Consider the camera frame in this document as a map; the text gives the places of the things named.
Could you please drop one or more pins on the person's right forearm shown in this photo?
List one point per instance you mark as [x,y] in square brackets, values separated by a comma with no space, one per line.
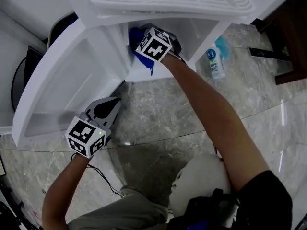
[216,109]

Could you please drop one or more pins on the teal fluffy cloth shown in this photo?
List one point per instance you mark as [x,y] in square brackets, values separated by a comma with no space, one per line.
[224,48]

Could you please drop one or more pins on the black waist pack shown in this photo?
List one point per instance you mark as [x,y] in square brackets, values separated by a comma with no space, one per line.
[206,207]

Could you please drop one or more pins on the beige trousers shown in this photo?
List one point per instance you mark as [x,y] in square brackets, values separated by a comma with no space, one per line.
[144,210]

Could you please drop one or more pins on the blue cloth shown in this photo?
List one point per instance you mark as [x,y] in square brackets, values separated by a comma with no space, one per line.
[141,59]

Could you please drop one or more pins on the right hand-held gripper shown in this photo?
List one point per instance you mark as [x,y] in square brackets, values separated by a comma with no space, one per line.
[154,48]

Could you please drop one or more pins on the person's left forearm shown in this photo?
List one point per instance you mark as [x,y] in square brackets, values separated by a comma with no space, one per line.
[60,190]

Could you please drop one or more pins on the dark wooden cabinet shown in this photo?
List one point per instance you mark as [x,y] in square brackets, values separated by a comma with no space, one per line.
[292,32]

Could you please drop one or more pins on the white plastic bottle blue label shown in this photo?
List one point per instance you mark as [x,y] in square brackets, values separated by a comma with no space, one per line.
[216,63]

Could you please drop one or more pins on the black shirt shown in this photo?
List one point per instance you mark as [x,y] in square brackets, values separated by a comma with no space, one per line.
[266,200]

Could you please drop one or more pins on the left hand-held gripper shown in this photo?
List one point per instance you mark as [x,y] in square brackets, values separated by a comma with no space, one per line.
[84,135]

